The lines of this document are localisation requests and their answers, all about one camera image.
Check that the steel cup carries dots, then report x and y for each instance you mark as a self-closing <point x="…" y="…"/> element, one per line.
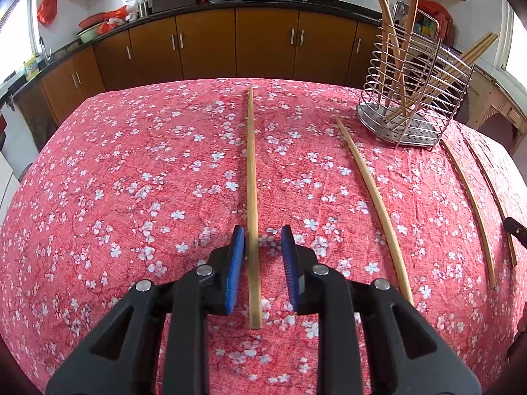
<point x="143" y="9"/>

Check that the yellow detergent bottle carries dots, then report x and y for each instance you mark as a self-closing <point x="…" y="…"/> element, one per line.
<point x="31" y="68"/>

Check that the sliding window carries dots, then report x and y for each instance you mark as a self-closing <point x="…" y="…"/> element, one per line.
<point x="518" y="41"/>

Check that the black kitchen countertop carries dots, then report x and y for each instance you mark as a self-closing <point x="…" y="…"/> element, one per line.
<point x="362" y="10"/>

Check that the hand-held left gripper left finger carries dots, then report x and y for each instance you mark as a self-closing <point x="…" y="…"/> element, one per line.
<point x="235" y="271"/>

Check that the brown lower kitchen cabinets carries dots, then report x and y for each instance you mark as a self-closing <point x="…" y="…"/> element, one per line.
<point x="206" y="45"/>

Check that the row of sauce bottles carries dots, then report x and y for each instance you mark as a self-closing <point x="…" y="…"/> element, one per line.
<point x="426" y="24"/>

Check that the white plastic bag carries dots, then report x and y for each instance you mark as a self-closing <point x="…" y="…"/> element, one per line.
<point x="135" y="0"/>

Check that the window with roller blind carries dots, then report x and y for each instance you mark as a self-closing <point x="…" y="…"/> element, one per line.
<point x="16" y="37"/>

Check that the red floral tablecloth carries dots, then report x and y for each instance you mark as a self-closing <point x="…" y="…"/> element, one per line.
<point x="144" y="173"/>

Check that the steel faucet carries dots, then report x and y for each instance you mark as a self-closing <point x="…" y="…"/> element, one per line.
<point x="43" y="49"/>

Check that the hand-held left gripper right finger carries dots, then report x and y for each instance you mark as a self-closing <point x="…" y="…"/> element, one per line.
<point x="290" y="271"/>

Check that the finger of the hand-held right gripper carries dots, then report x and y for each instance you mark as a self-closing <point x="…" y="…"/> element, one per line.
<point x="518" y="232"/>

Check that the red plastic bag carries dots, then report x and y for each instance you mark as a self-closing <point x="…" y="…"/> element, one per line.
<point x="113" y="18"/>
<point x="432" y="6"/>
<point x="46" y="8"/>

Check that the red basin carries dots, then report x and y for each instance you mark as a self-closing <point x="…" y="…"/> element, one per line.
<point x="92" y="19"/>

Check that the cream wooden side table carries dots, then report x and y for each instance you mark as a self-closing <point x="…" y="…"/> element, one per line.
<point x="498" y="103"/>

